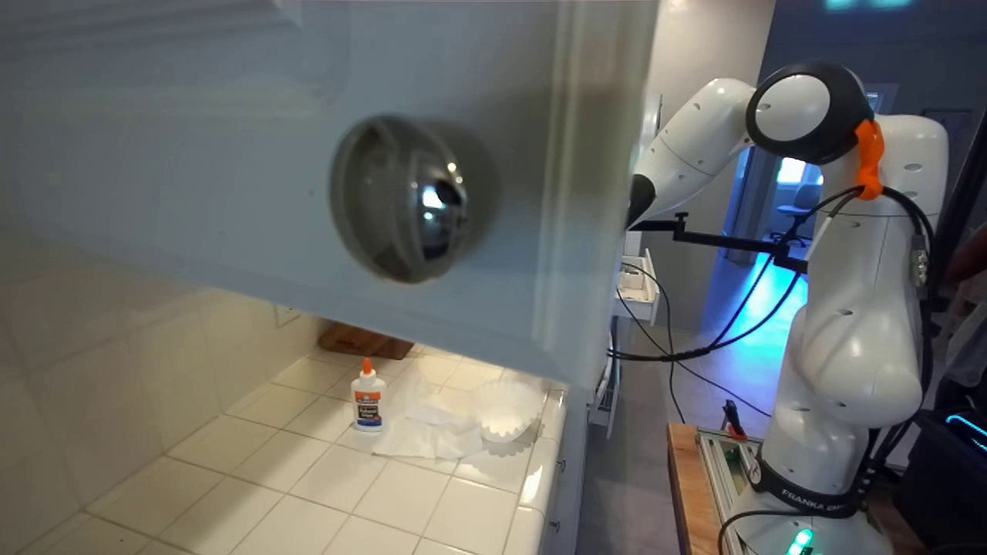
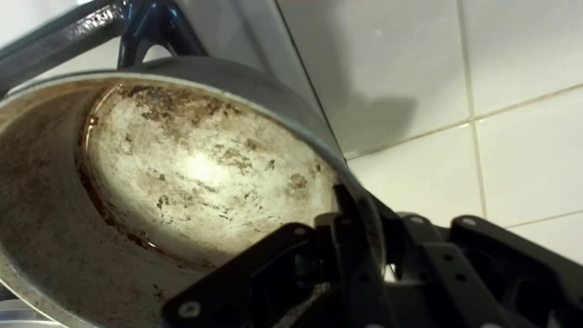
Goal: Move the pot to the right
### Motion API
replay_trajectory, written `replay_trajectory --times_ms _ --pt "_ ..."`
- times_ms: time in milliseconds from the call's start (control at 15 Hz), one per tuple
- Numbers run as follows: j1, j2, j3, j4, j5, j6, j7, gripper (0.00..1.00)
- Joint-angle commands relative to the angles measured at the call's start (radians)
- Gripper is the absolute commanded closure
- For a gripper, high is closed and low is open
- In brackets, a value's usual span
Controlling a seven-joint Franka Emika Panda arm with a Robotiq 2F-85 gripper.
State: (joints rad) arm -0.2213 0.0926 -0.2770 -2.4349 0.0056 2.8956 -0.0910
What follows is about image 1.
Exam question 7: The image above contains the round metal cabinet knob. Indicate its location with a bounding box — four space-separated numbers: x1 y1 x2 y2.
329 115 500 285

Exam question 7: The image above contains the stack of white coffee filters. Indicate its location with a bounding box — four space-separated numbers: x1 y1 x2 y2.
471 378 544 446

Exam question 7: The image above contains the white open drawer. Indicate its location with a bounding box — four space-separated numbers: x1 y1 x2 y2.
615 247 662 326

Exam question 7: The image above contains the wooden cutting board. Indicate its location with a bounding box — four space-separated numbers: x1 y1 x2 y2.
318 321 416 361

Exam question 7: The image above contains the white paper towel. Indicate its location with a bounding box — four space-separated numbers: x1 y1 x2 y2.
372 375 494 462

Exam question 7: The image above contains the white glue bottle orange cap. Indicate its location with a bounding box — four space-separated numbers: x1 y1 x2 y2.
351 357 388 432

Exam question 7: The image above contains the black stand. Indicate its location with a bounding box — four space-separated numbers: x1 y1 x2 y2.
628 212 810 275

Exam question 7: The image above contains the black clamp orange tip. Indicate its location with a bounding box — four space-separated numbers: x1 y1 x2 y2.
722 399 748 442

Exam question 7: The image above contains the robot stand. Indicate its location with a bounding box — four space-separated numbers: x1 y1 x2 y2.
666 422 928 555

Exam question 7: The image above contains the office chair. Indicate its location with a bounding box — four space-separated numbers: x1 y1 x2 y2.
771 183 821 249

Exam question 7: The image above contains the white cabinet door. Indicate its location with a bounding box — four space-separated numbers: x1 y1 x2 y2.
0 0 662 392

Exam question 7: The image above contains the black computer case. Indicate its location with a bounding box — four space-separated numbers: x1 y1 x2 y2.
894 407 987 555

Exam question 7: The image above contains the thin black cable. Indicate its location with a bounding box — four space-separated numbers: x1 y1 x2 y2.
615 262 773 423

